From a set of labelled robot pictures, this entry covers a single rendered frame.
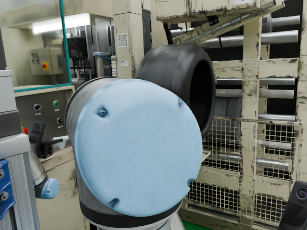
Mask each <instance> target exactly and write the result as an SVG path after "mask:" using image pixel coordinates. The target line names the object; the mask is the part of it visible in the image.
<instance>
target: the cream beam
mask: <svg viewBox="0 0 307 230"><path fill-rule="evenodd" d="M234 2H235V0H155V3H156V20H157V21H167V20H170V21H173V22H171V24H179V23H186V22H194V21H202V20H208V19H207V18H206V16H214V15H216V16H217V17H218V16H224V15H231V14H238V13H245V12H252V11H259V10H260V8H261V0H252V2H250V3H244V4H238V5H234Z"/></svg>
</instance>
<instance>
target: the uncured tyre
mask: <svg viewBox="0 0 307 230"><path fill-rule="evenodd" d="M167 50H171V52H170V53H165V52H166V51H167ZM134 79H141V80H145V81H149V82H151V83H154V84H156V85H158V86H160V87H162V88H164V89H167V90H169V91H171V92H172V93H174V94H175V95H177V96H178V97H179V98H181V99H182V100H183V101H184V102H185V103H186V105H187V106H188V107H189V108H190V110H191V111H192V113H193V115H194V116H195V118H196V121H197V123H198V125H199V128H200V132H201V137H202V141H203V140H204V139H205V137H206V136H207V134H208V132H209V130H210V127H211V124H212V119H213V115H214V109H215V101H216V81H215V73H214V68H213V64H212V61H211V59H210V57H209V55H208V54H207V53H206V52H205V51H204V50H203V49H202V48H201V47H200V46H199V45H196V44H193V43H182V44H171V45H161V46H157V47H155V48H153V49H151V50H150V51H148V52H147V54H146V55H145V56H144V58H143V59H142V61H141V62H140V64H139V66H138V68H137V70H136V73H135V76H134Z"/></svg>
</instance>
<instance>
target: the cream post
mask: <svg viewBox="0 0 307 230"><path fill-rule="evenodd" d="M112 13H113V25H114V38H115V50H116V67H117V78H121V79H134V76H135V73H136V70H137V68H138V66H139V64H140V62H141V61H142V59H143V58H144V48H143V22H142V5H141V0H112ZM123 33H127V37H128V47H118V42H117V34H123ZM121 61H127V63H128V66H121Z"/></svg>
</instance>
